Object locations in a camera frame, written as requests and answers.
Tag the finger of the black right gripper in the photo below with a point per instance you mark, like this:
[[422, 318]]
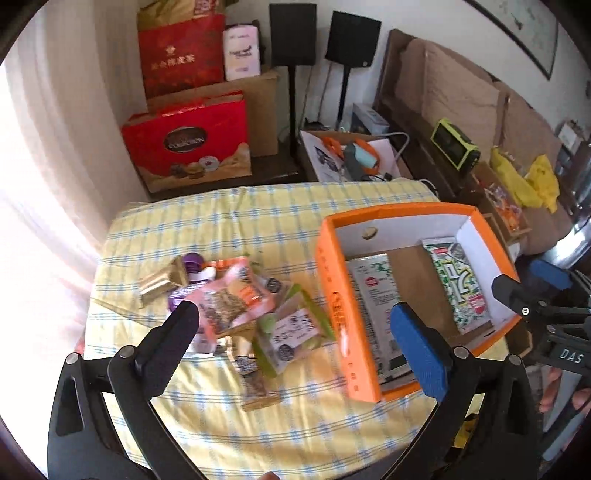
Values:
[[513, 295]]

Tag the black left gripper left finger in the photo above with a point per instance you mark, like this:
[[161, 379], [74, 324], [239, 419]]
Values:
[[160, 352]]

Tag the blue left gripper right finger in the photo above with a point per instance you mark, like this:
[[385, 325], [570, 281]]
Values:
[[424, 348]]

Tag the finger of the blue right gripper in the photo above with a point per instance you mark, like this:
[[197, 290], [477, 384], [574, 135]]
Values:
[[558, 278]]

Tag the green white seaweed snack packet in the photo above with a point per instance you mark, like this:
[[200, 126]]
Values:
[[469, 306]]

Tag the gold snack bar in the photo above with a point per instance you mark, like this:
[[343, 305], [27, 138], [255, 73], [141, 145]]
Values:
[[173, 275]]

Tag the purple spout drink pouch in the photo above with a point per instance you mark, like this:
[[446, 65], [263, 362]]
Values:
[[198, 274]]

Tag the pink nut snack packet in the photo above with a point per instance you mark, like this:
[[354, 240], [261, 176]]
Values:
[[235, 299]]

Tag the dark brown snack bar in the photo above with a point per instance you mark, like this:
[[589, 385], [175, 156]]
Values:
[[255, 395]]

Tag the green label snack packet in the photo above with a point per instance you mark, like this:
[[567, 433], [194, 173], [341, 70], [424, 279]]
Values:
[[289, 333]]

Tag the person's left hand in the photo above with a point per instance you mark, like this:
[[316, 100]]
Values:
[[269, 476]]

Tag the orange cardboard box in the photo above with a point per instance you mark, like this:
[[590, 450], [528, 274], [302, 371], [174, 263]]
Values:
[[398, 231]]

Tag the cardboard tray of snacks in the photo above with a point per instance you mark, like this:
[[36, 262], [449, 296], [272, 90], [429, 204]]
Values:
[[499, 202]]

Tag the yellow plastic bag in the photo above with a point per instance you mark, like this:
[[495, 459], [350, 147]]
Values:
[[539, 188]]

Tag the yellow green portable radio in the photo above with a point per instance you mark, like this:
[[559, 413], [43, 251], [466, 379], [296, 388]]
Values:
[[456, 146]]

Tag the red collection gift box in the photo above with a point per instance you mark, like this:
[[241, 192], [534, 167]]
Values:
[[201, 141]]

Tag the large brown cardboard box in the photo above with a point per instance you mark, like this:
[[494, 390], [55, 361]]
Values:
[[260, 101]]

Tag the white sheer curtain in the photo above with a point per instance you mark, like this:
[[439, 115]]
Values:
[[69, 81]]

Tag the red tea gift bag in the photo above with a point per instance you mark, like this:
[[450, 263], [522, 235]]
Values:
[[182, 56]]

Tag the right black speaker on stand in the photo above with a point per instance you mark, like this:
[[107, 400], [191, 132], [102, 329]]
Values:
[[352, 43]]

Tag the black speaker on stand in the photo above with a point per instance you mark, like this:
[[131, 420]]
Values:
[[293, 33], [352, 43]]

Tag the pink white tissue pack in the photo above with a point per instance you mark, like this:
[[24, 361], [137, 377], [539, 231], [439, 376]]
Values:
[[241, 52]]

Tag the gold brown paper bag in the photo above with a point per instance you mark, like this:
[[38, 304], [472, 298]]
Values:
[[169, 12]]

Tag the left black speaker on stand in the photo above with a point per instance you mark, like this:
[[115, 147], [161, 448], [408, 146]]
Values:
[[293, 33]]

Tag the white paper bag orange handles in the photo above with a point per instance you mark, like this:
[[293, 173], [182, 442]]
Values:
[[333, 156]]

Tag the framed wall painting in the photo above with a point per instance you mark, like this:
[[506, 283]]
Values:
[[530, 24]]

